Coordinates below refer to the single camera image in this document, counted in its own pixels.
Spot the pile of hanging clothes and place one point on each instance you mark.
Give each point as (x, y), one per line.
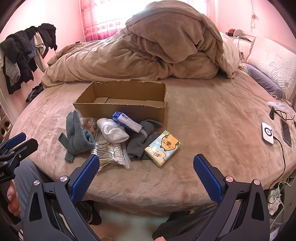
(20, 51)

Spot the cartoon bear tissue pack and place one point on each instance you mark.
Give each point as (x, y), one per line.
(161, 148)

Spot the dark backpack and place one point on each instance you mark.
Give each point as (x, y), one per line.
(34, 92)

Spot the pink patterned curtain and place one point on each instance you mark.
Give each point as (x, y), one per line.
(101, 23)

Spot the person's left hand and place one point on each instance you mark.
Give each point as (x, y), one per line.
(12, 201)

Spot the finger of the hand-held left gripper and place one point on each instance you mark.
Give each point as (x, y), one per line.
(25, 146)
(16, 139)

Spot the black smartphone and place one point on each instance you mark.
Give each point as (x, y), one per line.
(286, 134)

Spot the beige fleece blanket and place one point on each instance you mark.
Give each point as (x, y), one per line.
(161, 46)

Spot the white sock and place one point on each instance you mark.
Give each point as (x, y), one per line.
(113, 132)

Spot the brown cardboard box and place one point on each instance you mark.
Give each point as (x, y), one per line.
(138, 113)

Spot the bag of cotton swabs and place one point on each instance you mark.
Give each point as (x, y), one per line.
(111, 151)

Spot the clear plastic wrapper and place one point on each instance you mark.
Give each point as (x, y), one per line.
(279, 105)

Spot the white wall shelf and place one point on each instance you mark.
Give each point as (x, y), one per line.
(242, 36)

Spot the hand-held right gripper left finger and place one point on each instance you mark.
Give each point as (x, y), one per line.
(84, 176)

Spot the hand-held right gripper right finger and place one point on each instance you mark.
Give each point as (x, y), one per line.
(208, 176)

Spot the red object on shelf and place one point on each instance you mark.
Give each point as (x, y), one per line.
(231, 32)

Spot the white square charger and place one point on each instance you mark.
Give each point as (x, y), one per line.
(267, 133)

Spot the blue and white packet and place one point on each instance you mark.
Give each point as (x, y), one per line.
(127, 121)

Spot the bed with beige sheet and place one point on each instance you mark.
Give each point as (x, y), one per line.
(219, 127)

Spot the clear plastic bag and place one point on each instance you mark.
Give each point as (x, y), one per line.
(90, 126)

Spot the grey-blue sock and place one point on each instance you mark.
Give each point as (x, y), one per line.
(76, 139)

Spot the shoe rack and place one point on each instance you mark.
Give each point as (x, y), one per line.
(5, 125)

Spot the dark grey grip sock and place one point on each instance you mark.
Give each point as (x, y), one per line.
(138, 146)

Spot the white floral pillow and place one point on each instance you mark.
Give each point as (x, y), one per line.
(272, 60)

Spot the purple pillow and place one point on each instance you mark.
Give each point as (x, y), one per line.
(263, 78)

